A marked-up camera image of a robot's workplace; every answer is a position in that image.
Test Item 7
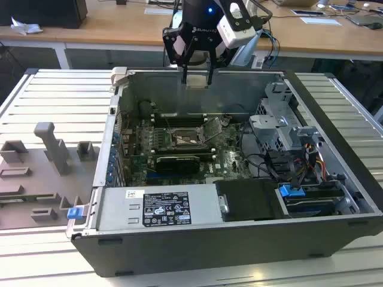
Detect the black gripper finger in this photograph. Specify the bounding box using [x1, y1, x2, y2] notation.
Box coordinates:
[207, 36, 229, 87]
[162, 26, 199, 85]

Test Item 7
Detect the silver square CPU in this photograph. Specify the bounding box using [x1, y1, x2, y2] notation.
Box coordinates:
[185, 74, 209, 90]

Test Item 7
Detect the metal socket cover frame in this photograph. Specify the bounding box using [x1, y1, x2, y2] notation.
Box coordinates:
[199, 117, 224, 144]

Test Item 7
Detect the black RAM slot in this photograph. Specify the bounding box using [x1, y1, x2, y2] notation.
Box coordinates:
[153, 116, 209, 121]
[153, 119, 209, 124]
[153, 112, 208, 118]
[154, 146, 215, 151]
[153, 122, 210, 127]
[154, 151, 217, 155]
[154, 148, 216, 153]

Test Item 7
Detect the blue expansion slot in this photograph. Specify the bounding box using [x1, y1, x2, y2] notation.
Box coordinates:
[146, 170, 170, 181]

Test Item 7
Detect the long wooden desk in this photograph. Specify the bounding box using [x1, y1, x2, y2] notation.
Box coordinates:
[0, 0, 383, 62]

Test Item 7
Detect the grey plastic case latch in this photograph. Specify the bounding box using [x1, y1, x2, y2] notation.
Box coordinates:
[110, 66, 130, 88]

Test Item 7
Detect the silver disk bay cage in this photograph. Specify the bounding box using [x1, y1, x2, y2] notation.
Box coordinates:
[248, 82, 324, 154]

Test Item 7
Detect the green motherboard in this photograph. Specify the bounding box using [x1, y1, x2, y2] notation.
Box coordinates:
[118, 115, 266, 188]

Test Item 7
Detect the black graphics card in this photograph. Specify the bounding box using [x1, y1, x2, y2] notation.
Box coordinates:
[154, 155, 200, 177]

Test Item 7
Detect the black box on desk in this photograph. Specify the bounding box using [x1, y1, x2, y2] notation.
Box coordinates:
[0, 0, 89, 30]

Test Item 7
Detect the crumpled white paper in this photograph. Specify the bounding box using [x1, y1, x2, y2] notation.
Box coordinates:
[10, 16, 43, 36]

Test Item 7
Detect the black plastic shroud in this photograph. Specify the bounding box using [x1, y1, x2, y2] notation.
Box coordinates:
[214, 178, 287, 222]

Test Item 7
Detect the blue disk carrier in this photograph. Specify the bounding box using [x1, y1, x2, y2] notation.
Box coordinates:
[276, 182, 345, 216]

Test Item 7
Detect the grey laptop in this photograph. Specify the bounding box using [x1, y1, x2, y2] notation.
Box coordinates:
[346, 13, 383, 27]

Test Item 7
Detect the silver power supply unit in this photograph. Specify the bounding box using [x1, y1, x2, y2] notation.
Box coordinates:
[96, 183, 224, 233]

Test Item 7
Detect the grey parts rack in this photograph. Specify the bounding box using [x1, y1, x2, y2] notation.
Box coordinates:
[0, 121, 101, 231]

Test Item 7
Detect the black PC case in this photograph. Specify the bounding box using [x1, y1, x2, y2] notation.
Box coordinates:
[70, 66, 383, 277]

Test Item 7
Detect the blue case latch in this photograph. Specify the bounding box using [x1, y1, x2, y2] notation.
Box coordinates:
[67, 207, 83, 221]

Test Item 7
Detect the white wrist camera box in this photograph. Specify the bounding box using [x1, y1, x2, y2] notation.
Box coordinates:
[216, 0, 257, 49]

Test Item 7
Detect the blue cable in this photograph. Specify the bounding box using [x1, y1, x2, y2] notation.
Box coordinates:
[265, 28, 281, 61]

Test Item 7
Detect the black wire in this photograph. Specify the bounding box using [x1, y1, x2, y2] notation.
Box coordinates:
[238, 124, 270, 180]

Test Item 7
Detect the black flat cable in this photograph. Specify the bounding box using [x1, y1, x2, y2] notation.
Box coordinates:
[265, 150, 300, 191]

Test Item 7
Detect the red yellow wire bundle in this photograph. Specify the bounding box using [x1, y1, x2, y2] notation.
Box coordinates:
[313, 157, 326, 181]

